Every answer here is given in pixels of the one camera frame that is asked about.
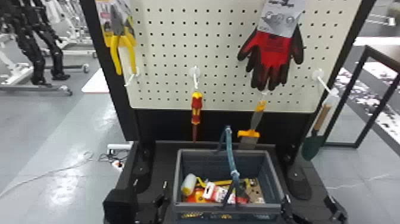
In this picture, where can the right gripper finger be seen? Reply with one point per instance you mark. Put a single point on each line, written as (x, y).
(287, 211)

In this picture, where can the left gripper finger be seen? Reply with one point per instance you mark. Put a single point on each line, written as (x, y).
(162, 208)

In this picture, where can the white yellow paint roller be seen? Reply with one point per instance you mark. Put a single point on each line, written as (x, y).
(188, 184)

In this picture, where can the blue basket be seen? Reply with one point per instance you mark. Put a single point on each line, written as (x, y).
(187, 162)

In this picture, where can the red white tool packet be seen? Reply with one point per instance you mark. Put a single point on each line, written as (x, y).
(218, 193)

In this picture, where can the white power strip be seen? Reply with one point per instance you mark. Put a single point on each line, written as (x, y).
(119, 146)

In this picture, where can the orange grey scraper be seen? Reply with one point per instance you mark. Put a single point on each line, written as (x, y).
(249, 134)

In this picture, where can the red yellow screwdriver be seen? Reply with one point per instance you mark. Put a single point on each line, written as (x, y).
(196, 106)

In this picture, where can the red black gloves pair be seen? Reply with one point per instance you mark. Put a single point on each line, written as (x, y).
(270, 53)

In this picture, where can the white pegboard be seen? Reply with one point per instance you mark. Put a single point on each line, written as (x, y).
(218, 53)

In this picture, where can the yellow pliers on card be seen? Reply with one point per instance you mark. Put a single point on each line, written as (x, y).
(120, 37)

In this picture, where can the black side table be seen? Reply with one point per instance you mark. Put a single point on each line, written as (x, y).
(379, 51)

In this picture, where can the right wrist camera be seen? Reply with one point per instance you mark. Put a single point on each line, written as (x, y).
(336, 212)

